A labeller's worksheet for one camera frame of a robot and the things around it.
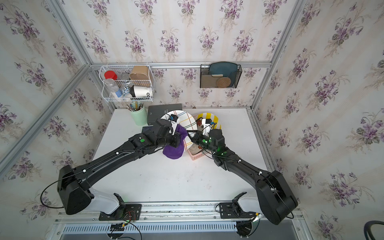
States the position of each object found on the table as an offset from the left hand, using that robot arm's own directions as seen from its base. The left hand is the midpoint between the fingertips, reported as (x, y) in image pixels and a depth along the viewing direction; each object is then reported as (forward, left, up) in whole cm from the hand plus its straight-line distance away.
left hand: (184, 137), depth 76 cm
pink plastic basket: (+2, -7, -20) cm, 21 cm away
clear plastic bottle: (+32, +45, +8) cm, 56 cm away
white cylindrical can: (+33, +27, +4) cm, 43 cm away
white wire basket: (+37, +37, +7) cm, 53 cm away
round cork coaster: (+40, -25, +6) cm, 48 cm away
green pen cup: (+26, +32, -9) cm, 42 cm away
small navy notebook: (+22, +29, -22) cm, 43 cm away
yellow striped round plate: (+26, -16, -11) cm, 32 cm away
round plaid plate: (+10, -1, +3) cm, 10 cm away
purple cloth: (-7, +6, -3) cm, 10 cm away
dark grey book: (+36, +24, -18) cm, 47 cm away
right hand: (+2, -1, +2) cm, 3 cm away
